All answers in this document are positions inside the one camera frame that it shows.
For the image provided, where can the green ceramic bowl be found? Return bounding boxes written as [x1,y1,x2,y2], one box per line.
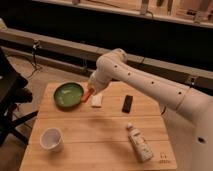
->
[53,82,84,108]

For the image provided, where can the white plastic cup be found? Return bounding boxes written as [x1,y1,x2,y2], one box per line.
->
[39,128,63,152]

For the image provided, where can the black rectangular bar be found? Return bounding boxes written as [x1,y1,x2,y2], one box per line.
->
[122,95,133,113]

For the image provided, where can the white lying bottle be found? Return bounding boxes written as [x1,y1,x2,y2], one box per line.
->
[126,123,154,163]

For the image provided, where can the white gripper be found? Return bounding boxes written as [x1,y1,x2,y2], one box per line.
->
[87,71,110,95]

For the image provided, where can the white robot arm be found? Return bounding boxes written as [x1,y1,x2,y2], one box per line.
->
[88,48,213,171]

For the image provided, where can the white sponge block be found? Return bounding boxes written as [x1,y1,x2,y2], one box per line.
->
[91,94,103,107]

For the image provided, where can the black chair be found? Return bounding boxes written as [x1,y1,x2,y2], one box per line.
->
[0,47,37,147]

